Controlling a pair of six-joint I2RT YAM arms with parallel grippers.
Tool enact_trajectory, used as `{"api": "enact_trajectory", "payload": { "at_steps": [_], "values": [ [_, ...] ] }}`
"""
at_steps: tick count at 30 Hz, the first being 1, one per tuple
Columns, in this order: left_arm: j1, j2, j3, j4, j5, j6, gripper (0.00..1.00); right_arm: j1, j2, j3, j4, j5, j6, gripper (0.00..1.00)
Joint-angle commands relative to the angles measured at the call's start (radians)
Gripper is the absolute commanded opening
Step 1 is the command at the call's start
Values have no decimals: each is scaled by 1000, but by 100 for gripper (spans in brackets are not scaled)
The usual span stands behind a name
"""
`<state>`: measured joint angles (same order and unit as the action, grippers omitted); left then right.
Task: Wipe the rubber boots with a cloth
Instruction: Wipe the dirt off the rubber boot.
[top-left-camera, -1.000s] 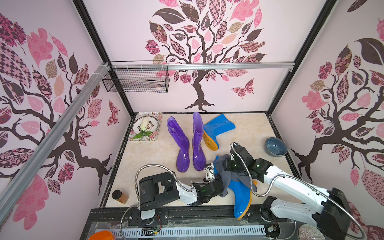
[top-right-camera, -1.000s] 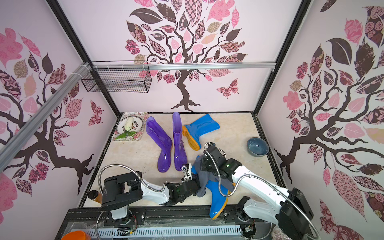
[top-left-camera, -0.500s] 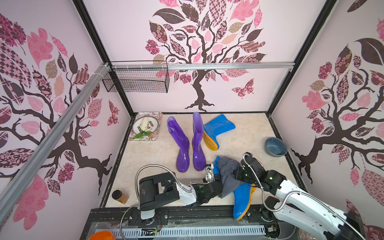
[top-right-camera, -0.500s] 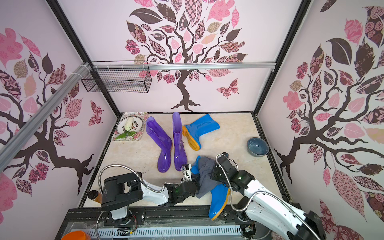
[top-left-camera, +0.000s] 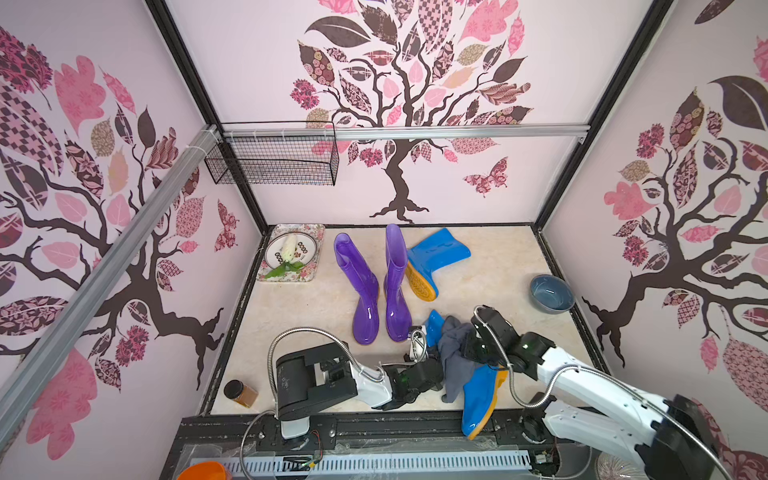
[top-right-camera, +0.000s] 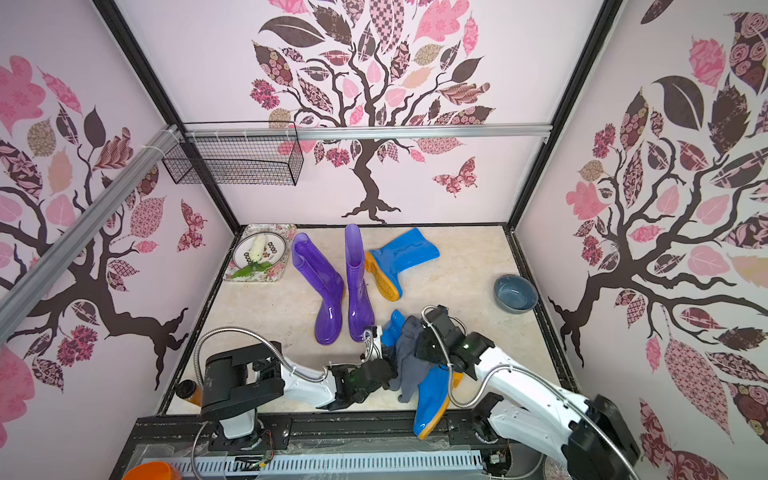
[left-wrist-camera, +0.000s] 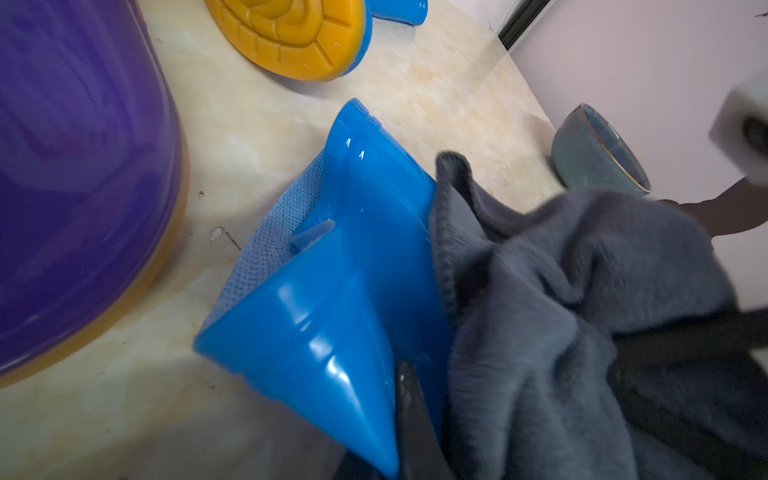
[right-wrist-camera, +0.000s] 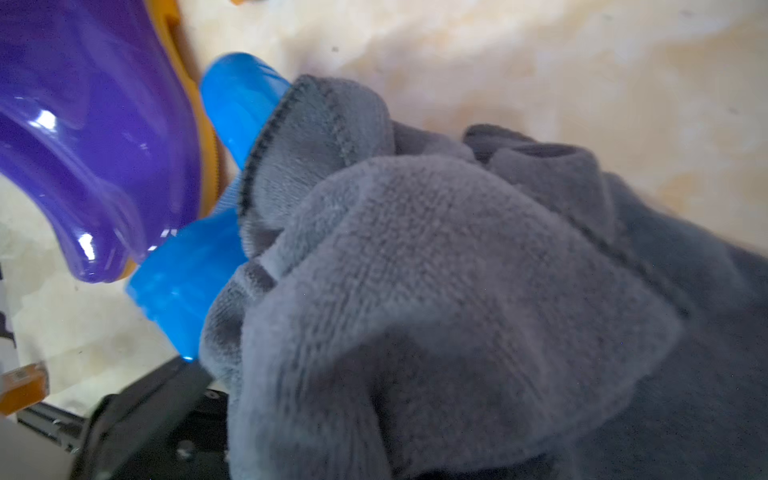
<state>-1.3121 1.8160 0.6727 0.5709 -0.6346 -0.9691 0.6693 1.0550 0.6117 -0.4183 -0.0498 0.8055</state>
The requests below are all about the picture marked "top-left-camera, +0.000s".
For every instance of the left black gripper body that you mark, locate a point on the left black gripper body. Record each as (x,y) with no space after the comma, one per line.
(410,364)

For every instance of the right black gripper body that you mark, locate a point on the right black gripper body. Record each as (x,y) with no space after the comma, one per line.
(475,347)

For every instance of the grey cloth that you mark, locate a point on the grey cloth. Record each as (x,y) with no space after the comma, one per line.
(458,370)

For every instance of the blue boot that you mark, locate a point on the blue boot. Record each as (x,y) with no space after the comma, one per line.
(480,393)
(439,250)

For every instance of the purple boot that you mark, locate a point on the purple boot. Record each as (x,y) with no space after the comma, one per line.
(365,283)
(398,317)

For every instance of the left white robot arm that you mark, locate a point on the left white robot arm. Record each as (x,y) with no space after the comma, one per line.
(313,380)

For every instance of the grey-blue bowl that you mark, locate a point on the grey-blue bowl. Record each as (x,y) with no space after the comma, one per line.
(551,294)

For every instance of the white patterned plate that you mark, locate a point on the white patterned plate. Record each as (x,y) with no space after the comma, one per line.
(307,250)

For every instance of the floral square tray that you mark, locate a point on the floral square tray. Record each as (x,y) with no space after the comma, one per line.
(308,272)

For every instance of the brown cylinder bottle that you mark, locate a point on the brown cylinder bottle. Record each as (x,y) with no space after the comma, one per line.
(241,393)

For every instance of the orange round object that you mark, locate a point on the orange round object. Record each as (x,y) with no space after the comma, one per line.
(209,470)

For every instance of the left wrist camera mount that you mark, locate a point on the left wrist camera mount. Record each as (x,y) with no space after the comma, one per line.
(418,350)

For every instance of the round wire fan guard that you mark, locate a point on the round wire fan guard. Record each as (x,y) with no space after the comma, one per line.
(610,467)

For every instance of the white slotted cable duct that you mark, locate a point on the white slotted cable duct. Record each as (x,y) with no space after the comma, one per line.
(355,465)

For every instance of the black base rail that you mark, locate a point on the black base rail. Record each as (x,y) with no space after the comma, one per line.
(209,438)

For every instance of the black wire basket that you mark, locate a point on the black wire basket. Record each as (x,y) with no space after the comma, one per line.
(307,156)

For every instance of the back aluminium rail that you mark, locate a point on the back aluminium rail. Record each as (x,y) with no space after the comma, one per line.
(405,133)

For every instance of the aluminium rail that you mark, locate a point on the aluminium rail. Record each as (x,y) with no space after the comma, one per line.
(27,382)
(405,133)

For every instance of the left aluminium rail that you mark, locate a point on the left aluminium rail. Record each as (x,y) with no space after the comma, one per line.
(27,382)

